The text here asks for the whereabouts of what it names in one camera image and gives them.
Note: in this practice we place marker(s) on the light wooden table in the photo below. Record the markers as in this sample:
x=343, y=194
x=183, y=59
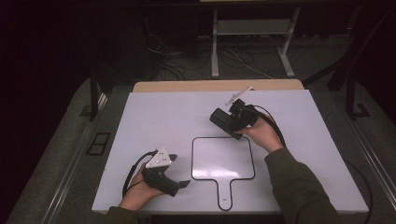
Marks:
x=193, y=85

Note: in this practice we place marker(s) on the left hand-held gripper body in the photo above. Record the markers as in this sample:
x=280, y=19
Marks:
x=158, y=179

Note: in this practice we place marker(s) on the white paddle-shaped whiteboard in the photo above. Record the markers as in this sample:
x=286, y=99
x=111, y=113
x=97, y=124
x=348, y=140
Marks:
x=222, y=158

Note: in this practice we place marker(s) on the black floor socket frame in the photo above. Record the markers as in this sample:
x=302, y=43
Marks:
x=98, y=143

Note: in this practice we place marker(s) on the person's right hand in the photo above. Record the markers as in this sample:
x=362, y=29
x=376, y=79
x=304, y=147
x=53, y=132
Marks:
x=264, y=133

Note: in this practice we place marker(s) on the black whiteboard eraser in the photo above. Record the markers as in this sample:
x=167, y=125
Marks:
x=222, y=121

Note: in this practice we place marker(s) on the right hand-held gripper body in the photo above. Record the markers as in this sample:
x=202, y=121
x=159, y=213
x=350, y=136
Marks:
x=244, y=116

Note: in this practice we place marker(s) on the white metal stand frame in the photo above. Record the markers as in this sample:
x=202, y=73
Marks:
x=252, y=27

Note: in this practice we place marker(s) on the black metal stand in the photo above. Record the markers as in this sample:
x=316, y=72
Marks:
x=351, y=99

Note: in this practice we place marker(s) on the person's left hand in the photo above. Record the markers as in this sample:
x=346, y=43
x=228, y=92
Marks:
x=138, y=194

